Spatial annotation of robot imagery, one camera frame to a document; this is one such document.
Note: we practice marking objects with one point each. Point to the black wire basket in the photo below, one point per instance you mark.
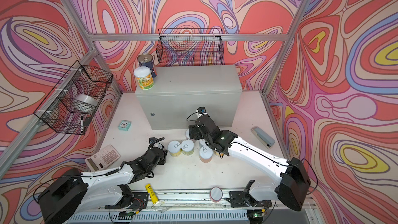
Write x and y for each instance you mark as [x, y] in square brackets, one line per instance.
[58, 113]
[190, 46]

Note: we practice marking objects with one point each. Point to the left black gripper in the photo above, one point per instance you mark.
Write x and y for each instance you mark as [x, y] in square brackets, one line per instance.
[162, 158]

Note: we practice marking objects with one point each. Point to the back black wire basket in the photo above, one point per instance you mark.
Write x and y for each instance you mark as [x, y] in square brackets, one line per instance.
[190, 46]

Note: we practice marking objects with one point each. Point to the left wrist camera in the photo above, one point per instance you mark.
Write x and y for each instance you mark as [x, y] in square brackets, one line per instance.
[152, 140]

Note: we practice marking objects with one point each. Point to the yellow glue tube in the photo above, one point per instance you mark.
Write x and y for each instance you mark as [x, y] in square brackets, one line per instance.
[153, 197]

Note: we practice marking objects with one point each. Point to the silver tape roll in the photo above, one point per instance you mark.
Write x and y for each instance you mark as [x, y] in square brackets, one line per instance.
[84, 104]

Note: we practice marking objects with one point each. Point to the black marker pen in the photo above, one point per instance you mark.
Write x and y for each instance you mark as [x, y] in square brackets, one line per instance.
[82, 129]

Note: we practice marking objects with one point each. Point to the center white lid can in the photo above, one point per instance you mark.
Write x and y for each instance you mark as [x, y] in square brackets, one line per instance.
[202, 143]

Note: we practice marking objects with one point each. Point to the green label can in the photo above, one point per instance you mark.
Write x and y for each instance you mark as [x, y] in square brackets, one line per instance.
[187, 147]

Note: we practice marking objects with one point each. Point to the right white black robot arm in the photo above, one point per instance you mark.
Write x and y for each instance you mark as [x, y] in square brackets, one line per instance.
[290, 178]

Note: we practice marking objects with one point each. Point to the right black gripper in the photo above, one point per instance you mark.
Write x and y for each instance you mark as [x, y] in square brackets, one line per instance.
[194, 130]

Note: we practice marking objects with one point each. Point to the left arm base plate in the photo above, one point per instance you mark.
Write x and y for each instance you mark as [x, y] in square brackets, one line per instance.
[136, 201]

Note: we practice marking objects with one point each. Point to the grey stapler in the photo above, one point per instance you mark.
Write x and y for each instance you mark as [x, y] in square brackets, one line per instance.
[263, 137]

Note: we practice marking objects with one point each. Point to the dark blue tin can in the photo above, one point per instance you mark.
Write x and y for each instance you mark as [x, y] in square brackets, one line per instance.
[147, 60]

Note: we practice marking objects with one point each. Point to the grey metal cabinet box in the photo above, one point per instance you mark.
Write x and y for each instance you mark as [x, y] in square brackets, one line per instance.
[179, 91]

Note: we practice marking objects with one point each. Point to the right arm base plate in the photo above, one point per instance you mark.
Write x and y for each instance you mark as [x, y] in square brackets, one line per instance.
[244, 199]

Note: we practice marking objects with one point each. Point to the green yellow peach can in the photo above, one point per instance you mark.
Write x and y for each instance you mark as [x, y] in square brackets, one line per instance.
[144, 78]

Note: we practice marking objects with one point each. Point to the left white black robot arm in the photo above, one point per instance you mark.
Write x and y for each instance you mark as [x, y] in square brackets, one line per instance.
[77, 191]

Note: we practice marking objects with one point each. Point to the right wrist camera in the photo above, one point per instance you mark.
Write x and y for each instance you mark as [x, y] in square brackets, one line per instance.
[202, 111]

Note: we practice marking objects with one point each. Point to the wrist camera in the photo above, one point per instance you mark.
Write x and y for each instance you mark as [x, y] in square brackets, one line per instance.
[152, 140]
[202, 111]

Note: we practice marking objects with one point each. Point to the pink calculator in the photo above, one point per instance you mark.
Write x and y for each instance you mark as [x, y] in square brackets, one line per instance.
[102, 159]

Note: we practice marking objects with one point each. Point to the pink tape roll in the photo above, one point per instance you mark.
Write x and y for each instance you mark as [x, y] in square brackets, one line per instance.
[216, 194]

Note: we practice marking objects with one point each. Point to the left black wire basket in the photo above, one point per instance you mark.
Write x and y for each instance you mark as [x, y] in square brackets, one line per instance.
[58, 113]

